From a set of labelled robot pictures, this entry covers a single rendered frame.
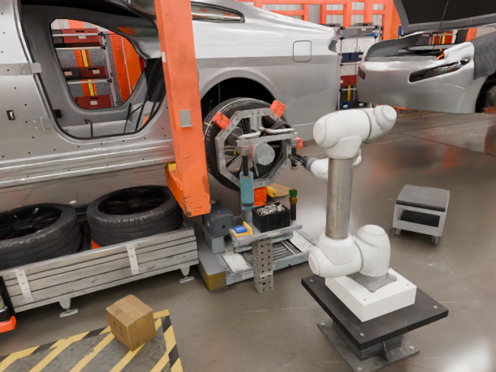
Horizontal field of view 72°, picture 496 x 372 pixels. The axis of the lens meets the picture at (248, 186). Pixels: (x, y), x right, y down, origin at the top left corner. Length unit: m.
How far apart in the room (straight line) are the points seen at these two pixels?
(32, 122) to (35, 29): 1.81
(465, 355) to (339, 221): 1.01
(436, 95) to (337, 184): 3.07
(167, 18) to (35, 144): 1.19
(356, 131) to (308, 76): 1.61
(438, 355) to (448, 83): 3.00
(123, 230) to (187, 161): 0.66
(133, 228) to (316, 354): 1.34
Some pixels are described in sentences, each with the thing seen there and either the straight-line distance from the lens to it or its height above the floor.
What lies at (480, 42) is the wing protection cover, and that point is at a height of 1.47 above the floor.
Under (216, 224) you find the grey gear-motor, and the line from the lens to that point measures 2.43.
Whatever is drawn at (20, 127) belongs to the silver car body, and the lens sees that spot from 2.55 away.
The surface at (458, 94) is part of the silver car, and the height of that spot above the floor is 0.96.
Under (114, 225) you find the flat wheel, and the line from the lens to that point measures 2.38.
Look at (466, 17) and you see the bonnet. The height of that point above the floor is 1.77.
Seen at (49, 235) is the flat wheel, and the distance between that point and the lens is 2.43.
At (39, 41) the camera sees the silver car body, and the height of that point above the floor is 1.70.
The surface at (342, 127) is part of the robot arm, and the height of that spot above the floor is 1.18.
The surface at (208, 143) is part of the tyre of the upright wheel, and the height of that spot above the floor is 0.93.
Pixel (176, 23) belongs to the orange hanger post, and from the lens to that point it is 1.99.
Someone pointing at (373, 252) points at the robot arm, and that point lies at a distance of 1.67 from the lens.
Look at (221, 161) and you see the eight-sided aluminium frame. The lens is 2.24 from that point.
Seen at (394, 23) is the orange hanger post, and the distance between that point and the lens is 6.59.
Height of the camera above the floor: 1.44
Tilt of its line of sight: 21 degrees down
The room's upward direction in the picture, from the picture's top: 3 degrees counter-clockwise
